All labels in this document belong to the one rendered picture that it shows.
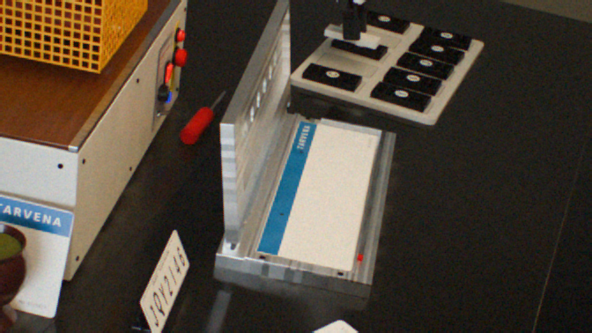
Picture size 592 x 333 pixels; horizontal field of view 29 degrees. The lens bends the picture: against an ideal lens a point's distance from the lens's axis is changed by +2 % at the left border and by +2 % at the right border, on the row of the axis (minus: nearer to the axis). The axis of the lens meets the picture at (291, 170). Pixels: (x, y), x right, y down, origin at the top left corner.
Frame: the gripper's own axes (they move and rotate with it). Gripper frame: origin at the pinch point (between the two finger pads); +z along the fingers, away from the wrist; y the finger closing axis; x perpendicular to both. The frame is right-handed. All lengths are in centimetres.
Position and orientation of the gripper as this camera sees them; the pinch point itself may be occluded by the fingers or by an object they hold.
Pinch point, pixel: (354, 25)
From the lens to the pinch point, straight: 208.0
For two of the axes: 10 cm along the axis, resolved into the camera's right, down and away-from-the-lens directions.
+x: -9.4, -1.0, 3.2
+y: 3.3, -4.3, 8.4
